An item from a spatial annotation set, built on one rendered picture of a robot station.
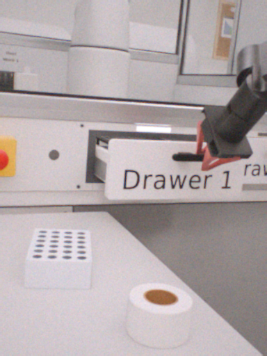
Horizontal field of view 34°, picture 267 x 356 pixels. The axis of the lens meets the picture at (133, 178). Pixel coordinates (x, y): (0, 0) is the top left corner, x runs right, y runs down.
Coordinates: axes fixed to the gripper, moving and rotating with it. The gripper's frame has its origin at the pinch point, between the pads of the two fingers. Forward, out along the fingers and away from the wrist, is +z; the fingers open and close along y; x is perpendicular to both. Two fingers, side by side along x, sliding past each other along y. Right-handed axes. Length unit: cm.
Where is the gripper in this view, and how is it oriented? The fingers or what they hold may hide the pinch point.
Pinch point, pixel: (203, 160)
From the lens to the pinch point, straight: 82.1
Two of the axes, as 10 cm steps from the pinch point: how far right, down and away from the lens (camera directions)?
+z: -3.3, 5.3, 7.8
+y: -2.0, -8.5, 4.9
